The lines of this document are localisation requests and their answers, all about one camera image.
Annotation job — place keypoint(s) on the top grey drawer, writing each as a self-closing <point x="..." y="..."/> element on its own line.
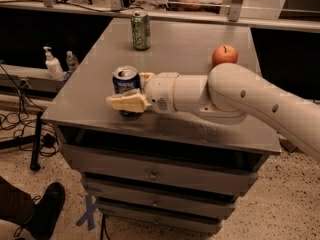
<point x="157" y="170"/>

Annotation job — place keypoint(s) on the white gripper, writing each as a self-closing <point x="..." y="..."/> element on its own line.
<point x="160" y="91"/>

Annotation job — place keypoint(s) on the grey metal railing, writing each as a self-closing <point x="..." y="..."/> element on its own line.
<point x="266" y="14"/>

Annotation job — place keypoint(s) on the white pump sanitizer bottle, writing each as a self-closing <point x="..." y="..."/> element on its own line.
<point x="53" y="64"/>

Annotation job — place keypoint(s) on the green soda can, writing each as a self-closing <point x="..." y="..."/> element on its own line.
<point x="141" y="33"/>

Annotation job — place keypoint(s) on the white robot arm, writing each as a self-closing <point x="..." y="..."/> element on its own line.
<point x="228" y="91"/>

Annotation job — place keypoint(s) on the blue pepsi can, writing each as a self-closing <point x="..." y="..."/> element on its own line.
<point x="125" y="78"/>

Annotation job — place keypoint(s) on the red apple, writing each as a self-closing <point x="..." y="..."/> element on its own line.
<point x="224" y="54"/>

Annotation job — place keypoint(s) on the black stand leg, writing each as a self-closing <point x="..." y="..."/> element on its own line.
<point x="32" y="139"/>

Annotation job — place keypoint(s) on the grey drawer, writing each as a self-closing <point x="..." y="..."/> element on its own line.
<point x="123" y="193"/>
<point x="159" y="218"/>
<point x="157" y="170"/>

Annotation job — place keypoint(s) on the bottom grey drawer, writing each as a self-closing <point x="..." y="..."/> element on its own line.
<point x="159" y="218"/>

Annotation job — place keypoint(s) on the brown trouser leg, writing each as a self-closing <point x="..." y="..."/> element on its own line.
<point x="16" y="206"/>

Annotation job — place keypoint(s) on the grey drawer cabinet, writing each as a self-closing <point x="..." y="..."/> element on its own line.
<point x="82" y="118"/>

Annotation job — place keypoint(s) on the clear plastic water bottle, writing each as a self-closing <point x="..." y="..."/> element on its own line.
<point x="72" y="61"/>

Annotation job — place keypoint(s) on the blue tape cross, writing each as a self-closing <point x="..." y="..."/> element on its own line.
<point x="88" y="215"/>

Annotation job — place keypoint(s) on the black shoe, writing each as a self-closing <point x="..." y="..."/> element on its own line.
<point x="42" y="221"/>

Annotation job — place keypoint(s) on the middle grey drawer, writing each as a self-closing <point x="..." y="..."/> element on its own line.
<point x="123" y="193"/>

